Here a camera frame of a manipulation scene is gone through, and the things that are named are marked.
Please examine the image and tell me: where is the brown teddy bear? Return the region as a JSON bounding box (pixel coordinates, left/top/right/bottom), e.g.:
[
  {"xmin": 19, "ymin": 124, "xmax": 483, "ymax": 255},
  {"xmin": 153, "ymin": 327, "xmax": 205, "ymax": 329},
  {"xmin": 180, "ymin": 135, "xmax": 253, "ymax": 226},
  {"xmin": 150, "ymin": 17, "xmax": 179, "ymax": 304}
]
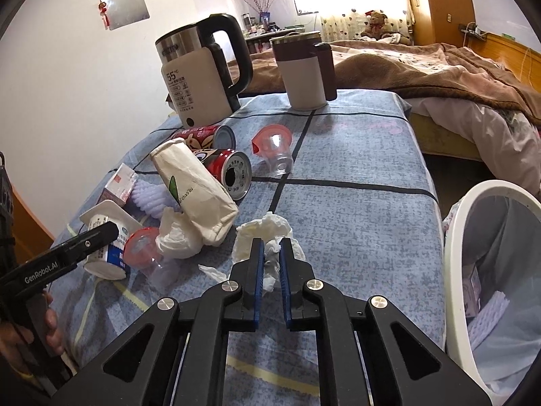
[{"xmin": 360, "ymin": 9, "xmax": 396, "ymax": 40}]

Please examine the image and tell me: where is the white tissue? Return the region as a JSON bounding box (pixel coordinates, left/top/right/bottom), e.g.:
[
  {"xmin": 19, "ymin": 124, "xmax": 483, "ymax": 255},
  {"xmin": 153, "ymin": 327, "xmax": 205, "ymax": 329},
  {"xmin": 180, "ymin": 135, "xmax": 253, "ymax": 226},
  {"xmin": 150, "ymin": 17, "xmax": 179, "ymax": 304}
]
[
  {"xmin": 231, "ymin": 212, "xmax": 307, "ymax": 294},
  {"xmin": 156, "ymin": 207, "xmax": 204, "ymax": 260}
]

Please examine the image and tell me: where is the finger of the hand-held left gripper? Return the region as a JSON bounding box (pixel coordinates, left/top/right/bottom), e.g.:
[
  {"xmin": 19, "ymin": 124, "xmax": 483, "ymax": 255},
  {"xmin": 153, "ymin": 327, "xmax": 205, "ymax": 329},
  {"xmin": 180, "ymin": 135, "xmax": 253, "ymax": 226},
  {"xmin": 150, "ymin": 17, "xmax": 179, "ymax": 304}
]
[{"xmin": 51, "ymin": 221, "xmax": 120, "ymax": 268}]

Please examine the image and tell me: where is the pink duvet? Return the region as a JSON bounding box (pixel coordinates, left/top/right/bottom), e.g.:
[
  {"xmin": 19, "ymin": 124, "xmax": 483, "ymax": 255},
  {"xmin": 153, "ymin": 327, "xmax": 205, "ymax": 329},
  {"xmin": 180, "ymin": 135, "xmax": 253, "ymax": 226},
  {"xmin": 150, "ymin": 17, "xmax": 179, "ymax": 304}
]
[{"xmin": 408, "ymin": 93, "xmax": 541, "ymax": 199}]

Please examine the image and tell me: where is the white yogurt cup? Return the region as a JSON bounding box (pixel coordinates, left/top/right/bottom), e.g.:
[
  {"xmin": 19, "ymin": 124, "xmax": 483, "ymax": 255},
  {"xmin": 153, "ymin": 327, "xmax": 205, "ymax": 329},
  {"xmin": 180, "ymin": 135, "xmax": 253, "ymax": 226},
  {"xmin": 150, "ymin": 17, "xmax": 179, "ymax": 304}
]
[{"xmin": 79, "ymin": 201, "xmax": 143, "ymax": 280}]

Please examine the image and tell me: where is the beige electric kettle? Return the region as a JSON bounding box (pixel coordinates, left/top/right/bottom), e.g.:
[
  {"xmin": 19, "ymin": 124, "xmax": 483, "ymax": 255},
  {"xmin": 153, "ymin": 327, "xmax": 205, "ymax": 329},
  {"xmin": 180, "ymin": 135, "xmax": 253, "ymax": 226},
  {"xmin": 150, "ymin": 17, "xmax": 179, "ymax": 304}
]
[{"xmin": 155, "ymin": 14, "xmax": 254, "ymax": 129}]

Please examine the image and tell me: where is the clear cup with red lid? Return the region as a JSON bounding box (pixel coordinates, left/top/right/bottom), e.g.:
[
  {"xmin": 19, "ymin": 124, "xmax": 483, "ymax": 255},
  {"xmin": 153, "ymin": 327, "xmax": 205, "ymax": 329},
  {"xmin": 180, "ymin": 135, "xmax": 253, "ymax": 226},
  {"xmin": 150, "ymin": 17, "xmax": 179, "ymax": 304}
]
[
  {"xmin": 251, "ymin": 124, "xmax": 295, "ymax": 178},
  {"xmin": 122, "ymin": 227, "xmax": 174, "ymax": 290}
]

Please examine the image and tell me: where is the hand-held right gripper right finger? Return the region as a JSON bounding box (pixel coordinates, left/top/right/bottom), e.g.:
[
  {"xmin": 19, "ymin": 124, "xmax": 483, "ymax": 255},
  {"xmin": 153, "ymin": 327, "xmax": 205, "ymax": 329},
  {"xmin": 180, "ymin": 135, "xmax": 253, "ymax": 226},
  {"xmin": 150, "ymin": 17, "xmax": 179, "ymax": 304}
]
[{"xmin": 279, "ymin": 238, "xmax": 493, "ymax": 406}]

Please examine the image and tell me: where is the brown blanket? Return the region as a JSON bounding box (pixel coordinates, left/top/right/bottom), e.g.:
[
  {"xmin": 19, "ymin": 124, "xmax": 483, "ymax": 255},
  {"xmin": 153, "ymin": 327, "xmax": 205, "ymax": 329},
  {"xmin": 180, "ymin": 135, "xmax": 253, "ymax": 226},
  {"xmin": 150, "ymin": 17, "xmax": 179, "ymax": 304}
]
[{"xmin": 226, "ymin": 39, "xmax": 541, "ymax": 125}]

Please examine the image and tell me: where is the small pale carton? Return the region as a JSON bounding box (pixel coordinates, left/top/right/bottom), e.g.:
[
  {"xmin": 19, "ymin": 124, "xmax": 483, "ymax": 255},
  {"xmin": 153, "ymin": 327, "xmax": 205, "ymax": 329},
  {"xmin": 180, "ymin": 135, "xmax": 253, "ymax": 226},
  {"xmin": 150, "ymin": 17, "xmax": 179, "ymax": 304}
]
[{"xmin": 465, "ymin": 262, "xmax": 483, "ymax": 309}]

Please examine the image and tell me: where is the small red and white carton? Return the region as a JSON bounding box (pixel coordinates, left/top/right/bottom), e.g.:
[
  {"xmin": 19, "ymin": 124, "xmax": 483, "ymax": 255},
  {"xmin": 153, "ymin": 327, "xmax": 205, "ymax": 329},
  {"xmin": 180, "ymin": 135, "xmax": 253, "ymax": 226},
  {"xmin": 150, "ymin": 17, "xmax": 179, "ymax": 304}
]
[{"xmin": 96, "ymin": 163, "xmax": 139, "ymax": 209}]

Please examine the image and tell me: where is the person's left hand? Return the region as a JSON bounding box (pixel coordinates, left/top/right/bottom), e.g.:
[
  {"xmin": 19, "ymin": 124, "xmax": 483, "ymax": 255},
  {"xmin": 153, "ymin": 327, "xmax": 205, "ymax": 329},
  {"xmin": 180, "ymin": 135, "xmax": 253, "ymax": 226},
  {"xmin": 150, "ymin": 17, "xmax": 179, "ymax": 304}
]
[{"xmin": 0, "ymin": 295, "xmax": 67, "ymax": 374}]

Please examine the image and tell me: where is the brown and white lidded mug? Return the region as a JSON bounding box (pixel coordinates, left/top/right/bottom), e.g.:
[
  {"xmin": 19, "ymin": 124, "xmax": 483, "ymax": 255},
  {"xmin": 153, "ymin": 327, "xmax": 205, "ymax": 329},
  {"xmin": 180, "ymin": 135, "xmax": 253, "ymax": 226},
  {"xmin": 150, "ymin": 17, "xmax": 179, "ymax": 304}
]
[{"xmin": 269, "ymin": 31, "xmax": 337, "ymax": 111}]

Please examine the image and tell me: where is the vase with pink branches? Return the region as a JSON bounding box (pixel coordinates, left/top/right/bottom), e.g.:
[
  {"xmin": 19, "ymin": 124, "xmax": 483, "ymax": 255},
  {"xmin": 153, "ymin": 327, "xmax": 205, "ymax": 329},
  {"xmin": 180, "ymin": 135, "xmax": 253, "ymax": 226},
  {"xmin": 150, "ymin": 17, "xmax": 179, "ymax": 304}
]
[{"xmin": 238, "ymin": 0, "xmax": 288, "ymax": 30}]

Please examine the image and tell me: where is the wooden bed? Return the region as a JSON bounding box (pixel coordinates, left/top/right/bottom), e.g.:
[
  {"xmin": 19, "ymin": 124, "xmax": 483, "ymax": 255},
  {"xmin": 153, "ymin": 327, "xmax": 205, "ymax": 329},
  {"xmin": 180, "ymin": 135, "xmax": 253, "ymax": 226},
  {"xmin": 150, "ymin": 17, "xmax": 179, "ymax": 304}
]
[{"xmin": 228, "ymin": 31, "xmax": 541, "ymax": 204}]

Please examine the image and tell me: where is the white foam fruit net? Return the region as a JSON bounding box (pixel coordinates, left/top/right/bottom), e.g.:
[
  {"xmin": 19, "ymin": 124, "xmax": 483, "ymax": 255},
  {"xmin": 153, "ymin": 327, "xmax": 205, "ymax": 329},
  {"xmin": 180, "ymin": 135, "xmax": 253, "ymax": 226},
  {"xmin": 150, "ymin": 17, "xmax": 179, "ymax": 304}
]
[
  {"xmin": 467, "ymin": 290, "xmax": 512, "ymax": 349},
  {"xmin": 127, "ymin": 180, "xmax": 178, "ymax": 218}
]

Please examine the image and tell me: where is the clear plastic bin liner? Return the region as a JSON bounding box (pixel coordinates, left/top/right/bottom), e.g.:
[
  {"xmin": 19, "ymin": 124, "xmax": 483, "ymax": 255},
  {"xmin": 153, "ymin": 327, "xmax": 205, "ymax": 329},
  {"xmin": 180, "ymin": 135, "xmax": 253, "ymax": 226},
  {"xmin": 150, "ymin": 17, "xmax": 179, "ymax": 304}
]
[{"xmin": 442, "ymin": 190, "xmax": 541, "ymax": 402}]

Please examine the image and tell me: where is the cluttered desk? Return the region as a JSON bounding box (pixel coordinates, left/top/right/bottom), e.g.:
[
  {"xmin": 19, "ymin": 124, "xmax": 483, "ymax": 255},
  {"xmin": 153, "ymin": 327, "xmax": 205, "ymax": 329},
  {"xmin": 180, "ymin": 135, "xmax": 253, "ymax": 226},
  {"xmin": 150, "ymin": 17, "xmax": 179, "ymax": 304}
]
[{"xmin": 243, "ymin": 25, "xmax": 322, "ymax": 51}]

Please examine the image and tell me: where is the silver wall sheet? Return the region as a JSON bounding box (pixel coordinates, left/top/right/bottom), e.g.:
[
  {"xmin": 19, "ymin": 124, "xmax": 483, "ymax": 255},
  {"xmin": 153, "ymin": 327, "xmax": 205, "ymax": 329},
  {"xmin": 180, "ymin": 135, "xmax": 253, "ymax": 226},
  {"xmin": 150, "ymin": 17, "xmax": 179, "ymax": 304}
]
[{"xmin": 98, "ymin": 0, "xmax": 150, "ymax": 31}]

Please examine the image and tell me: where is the red cartoon drink can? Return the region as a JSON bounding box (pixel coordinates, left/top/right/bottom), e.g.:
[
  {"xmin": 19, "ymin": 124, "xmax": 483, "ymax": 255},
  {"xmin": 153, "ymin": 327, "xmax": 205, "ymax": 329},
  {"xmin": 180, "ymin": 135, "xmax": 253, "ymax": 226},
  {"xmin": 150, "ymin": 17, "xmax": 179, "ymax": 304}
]
[
  {"xmin": 192, "ymin": 148, "xmax": 253, "ymax": 200},
  {"xmin": 169, "ymin": 124, "xmax": 236, "ymax": 150}
]

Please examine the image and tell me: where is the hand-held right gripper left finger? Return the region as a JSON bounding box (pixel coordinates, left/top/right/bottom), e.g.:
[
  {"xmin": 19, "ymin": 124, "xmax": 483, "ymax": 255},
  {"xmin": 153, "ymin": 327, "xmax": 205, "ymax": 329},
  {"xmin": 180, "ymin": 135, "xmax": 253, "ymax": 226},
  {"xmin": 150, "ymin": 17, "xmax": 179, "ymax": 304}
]
[{"xmin": 51, "ymin": 238, "xmax": 265, "ymax": 406}]

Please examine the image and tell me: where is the wooden wardrobe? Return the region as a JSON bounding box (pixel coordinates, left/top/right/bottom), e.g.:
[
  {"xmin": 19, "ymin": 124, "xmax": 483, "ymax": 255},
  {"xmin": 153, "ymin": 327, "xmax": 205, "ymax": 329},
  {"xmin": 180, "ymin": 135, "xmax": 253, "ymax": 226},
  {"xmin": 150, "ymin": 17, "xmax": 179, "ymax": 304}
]
[{"xmin": 401, "ymin": 0, "xmax": 474, "ymax": 47}]

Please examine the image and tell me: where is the orange wooden board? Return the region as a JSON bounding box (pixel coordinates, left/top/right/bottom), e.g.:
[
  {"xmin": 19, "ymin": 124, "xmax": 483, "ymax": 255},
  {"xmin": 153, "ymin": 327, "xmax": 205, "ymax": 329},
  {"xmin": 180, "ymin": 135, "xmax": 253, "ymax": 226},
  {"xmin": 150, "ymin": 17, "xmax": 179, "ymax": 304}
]
[{"xmin": 8, "ymin": 186, "xmax": 55, "ymax": 258}]

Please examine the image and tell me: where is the small torn tissue piece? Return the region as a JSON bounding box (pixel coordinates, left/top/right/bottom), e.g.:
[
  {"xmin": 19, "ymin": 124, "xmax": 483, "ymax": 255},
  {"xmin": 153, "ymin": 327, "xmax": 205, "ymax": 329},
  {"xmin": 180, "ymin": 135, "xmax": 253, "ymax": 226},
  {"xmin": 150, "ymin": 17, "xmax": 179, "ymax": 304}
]
[{"xmin": 198, "ymin": 264, "xmax": 229, "ymax": 283}]

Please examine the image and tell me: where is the white trash bin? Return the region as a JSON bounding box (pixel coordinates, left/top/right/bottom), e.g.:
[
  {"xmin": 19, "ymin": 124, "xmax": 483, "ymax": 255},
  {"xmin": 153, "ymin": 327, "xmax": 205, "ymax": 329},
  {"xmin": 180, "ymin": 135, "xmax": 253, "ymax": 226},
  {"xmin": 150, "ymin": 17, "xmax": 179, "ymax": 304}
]
[{"xmin": 442, "ymin": 180, "xmax": 541, "ymax": 406}]

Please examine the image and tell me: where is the beige tissue pack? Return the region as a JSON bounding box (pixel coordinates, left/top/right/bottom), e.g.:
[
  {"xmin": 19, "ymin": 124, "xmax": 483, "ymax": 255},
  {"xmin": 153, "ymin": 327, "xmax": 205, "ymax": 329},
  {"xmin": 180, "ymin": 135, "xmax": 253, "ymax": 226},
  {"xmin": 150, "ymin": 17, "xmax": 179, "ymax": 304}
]
[{"xmin": 149, "ymin": 139, "xmax": 239, "ymax": 247}]

